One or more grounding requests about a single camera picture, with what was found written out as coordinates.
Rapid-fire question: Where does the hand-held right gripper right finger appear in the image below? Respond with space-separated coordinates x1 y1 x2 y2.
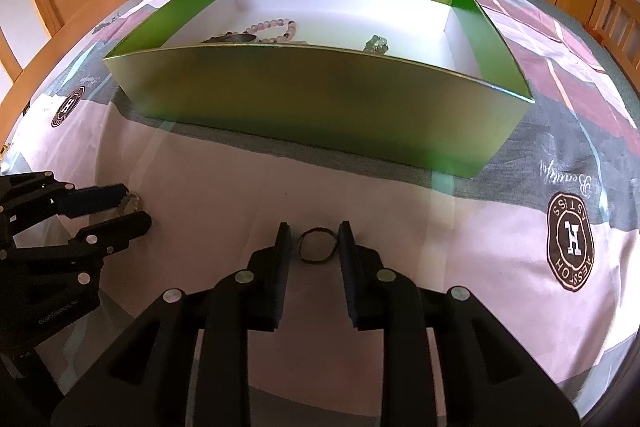
337 221 581 427

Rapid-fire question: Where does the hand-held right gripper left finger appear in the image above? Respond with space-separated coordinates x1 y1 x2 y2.
50 222 293 427

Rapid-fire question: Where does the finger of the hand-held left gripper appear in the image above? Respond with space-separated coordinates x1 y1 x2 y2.
10 211 152 288
0 171 132 235

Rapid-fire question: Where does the brown braided bracelet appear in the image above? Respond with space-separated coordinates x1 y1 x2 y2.
117 191 146 214

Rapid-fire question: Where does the dark hair tie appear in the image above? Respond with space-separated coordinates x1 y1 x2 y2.
297 227 338 265

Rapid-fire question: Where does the green cardboard box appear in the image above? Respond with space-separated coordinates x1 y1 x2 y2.
103 0 536 178

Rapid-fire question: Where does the green bead bracelet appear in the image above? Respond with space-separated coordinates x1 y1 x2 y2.
362 34 391 55

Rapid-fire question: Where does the red and white bead bracelet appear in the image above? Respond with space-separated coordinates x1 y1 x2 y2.
227 19 297 45

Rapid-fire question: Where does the patchwork printed bed sheet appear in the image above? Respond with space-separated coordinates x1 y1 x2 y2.
0 0 640 427

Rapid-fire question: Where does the wooden slatted bed frame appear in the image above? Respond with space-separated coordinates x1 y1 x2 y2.
587 0 640 72

